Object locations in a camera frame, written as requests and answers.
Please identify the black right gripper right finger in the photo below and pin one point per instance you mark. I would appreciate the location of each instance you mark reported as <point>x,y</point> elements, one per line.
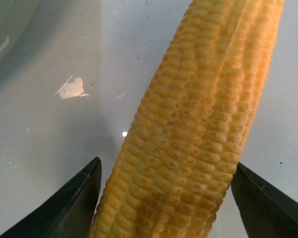
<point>266,212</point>

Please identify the cream electric cooking pot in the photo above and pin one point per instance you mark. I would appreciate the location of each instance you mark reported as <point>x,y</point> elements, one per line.
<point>14,18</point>

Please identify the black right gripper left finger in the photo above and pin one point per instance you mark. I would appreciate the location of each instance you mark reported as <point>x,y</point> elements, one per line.
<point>67,213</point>

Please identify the yellow corn cob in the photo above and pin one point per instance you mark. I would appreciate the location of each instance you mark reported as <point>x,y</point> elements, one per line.
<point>182,149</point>

